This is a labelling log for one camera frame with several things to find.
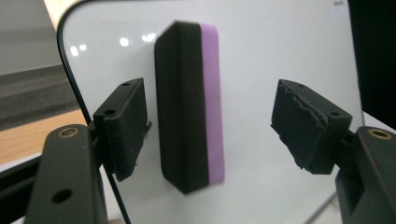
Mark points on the white table cover sheet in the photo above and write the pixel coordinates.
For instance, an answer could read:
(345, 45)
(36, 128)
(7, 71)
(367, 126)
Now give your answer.
(378, 123)

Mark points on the white whiteboard with black rim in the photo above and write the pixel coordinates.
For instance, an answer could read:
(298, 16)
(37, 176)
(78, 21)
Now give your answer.
(264, 46)

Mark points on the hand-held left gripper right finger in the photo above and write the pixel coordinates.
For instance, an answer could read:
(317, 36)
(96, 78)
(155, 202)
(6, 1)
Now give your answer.
(308, 130)

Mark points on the black curtain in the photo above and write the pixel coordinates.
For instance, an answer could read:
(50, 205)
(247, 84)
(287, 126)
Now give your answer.
(376, 56)

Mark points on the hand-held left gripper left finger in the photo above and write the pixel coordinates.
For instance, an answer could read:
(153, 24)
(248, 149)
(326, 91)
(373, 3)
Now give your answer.
(124, 130)

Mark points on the wooden table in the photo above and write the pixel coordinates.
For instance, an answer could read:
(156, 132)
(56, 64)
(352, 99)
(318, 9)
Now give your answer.
(28, 137)

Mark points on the purple and black whiteboard eraser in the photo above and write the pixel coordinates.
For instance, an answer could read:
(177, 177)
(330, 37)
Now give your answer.
(186, 109)

